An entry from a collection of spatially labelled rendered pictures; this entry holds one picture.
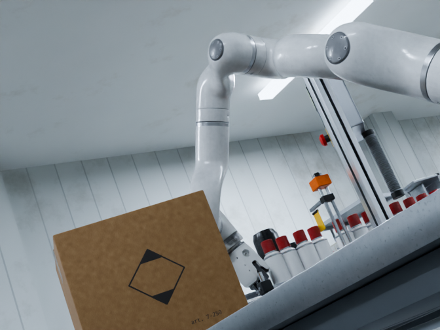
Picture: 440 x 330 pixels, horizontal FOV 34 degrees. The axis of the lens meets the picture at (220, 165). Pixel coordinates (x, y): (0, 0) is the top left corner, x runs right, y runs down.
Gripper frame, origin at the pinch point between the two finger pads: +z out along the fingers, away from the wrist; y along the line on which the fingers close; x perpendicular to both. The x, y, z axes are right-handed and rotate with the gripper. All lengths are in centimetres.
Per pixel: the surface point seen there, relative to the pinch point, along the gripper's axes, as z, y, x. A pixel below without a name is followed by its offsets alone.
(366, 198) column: -3.2, -15.5, -32.6
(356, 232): 2.4, -1.7, -32.8
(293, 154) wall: -66, 374, -304
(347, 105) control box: -26, -17, -47
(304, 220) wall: -13, 370, -264
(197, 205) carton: -24, -46, 24
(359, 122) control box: -20, -18, -46
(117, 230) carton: -30, -44, 39
